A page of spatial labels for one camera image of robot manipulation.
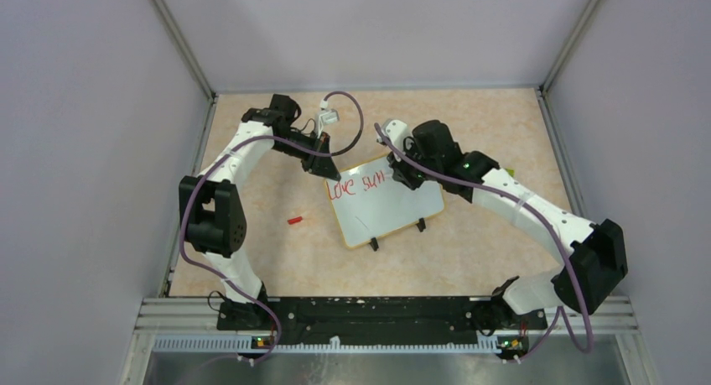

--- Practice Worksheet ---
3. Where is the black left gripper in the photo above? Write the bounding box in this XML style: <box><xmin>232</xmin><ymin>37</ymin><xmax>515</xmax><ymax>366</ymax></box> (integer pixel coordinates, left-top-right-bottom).
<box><xmin>272</xmin><ymin>129</ymin><xmax>340</xmax><ymax>181</ymax></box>

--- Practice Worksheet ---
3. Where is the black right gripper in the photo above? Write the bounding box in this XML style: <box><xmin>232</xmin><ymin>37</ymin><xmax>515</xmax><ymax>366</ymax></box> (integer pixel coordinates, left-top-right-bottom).
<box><xmin>387</xmin><ymin>138</ymin><xmax>441</xmax><ymax>190</ymax></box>

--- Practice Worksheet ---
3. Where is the yellow framed whiteboard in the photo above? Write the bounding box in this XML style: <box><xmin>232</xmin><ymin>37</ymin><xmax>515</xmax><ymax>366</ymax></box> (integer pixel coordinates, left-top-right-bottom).
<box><xmin>324</xmin><ymin>155</ymin><xmax>445</xmax><ymax>250</ymax></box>

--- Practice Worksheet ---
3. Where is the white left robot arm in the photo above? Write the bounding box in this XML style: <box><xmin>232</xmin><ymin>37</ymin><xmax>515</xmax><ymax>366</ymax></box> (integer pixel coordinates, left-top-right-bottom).
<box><xmin>179</xmin><ymin>94</ymin><xmax>340</xmax><ymax>330</ymax></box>

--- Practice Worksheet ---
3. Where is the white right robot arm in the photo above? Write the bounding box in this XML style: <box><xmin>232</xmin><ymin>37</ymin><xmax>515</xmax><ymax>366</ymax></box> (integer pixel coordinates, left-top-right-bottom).
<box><xmin>376</xmin><ymin>119</ymin><xmax>628</xmax><ymax>328</ymax></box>

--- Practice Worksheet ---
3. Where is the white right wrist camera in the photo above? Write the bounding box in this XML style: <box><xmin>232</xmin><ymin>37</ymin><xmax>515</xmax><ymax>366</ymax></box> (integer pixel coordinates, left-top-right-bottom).
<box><xmin>376</xmin><ymin>119</ymin><xmax>411</xmax><ymax>154</ymax></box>

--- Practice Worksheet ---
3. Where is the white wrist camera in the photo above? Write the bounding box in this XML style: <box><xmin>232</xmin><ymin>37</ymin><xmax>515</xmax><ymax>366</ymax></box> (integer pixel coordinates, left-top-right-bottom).
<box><xmin>376</xmin><ymin>119</ymin><xmax>411</xmax><ymax>154</ymax></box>
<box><xmin>314</xmin><ymin>99</ymin><xmax>340</xmax><ymax>135</ymax></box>

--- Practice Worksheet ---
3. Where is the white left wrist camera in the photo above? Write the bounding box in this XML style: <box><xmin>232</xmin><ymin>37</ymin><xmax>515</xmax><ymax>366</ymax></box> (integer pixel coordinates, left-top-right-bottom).
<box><xmin>314</xmin><ymin>99</ymin><xmax>340</xmax><ymax>135</ymax></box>

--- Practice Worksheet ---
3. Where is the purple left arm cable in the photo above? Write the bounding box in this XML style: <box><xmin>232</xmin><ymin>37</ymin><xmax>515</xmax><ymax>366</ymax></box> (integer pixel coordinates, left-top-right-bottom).
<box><xmin>179</xmin><ymin>91</ymin><xmax>365</xmax><ymax>367</ymax></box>

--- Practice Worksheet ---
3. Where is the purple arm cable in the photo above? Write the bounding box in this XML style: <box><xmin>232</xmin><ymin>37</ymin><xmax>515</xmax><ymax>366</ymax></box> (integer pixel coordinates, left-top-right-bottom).
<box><xmin>179</xmin><ymin>91</ymin><xmax>365</xmax><ymax>367</ymax></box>
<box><xmin>373</xmin><ymin>122</ymin><xmax>595</xmax><ymax>362</ymax></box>

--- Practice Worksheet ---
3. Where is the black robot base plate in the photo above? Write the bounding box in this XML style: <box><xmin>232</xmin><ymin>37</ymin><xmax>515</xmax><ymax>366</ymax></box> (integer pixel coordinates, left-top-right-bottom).
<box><xmin>216</xmin><ymin>294</ymin><xmax>548</xmax><ymax>347</ymax></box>

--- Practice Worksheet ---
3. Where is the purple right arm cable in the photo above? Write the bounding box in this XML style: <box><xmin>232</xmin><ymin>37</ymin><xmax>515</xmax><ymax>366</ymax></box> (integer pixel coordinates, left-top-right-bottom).
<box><xmin>373</xmin><ymin>122</ymin><xmax>595</xmax><ymax>362</ymax></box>

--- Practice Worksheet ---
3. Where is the aluminium frame rail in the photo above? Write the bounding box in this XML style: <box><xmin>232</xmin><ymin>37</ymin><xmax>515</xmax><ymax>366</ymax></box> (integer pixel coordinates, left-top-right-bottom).
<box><xmin>119</xmin><ymin>296</ymin><xmax>651</xmax><ymax>385</ymax></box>

